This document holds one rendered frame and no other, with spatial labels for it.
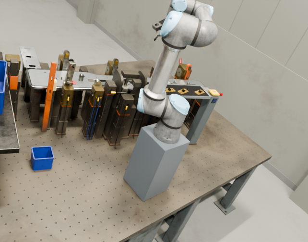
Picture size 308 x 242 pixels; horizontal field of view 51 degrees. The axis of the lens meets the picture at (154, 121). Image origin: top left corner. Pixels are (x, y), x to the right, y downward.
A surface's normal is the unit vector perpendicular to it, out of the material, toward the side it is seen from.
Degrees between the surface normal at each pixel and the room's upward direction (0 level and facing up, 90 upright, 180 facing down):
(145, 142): 90
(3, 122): 0
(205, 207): 0
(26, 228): 0
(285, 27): 90
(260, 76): 90
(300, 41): 90
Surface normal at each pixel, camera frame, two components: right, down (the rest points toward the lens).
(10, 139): 0.30, -0.78
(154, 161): -0.72, 0.19
